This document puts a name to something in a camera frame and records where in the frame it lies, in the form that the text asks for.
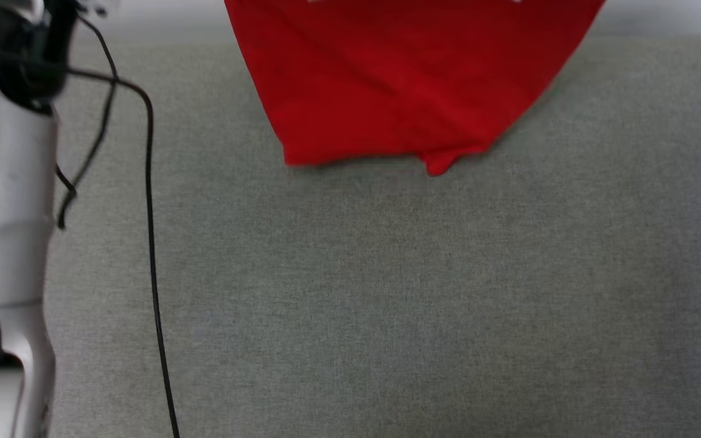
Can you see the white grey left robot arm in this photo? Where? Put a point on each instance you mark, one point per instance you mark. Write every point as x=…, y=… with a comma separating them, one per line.
x=3, y=201

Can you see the grey fabric sofa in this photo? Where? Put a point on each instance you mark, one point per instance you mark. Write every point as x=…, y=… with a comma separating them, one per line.
x=448, y=304

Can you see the red basketball jersey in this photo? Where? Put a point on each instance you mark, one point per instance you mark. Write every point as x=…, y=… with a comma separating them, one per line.
x=387, y=79

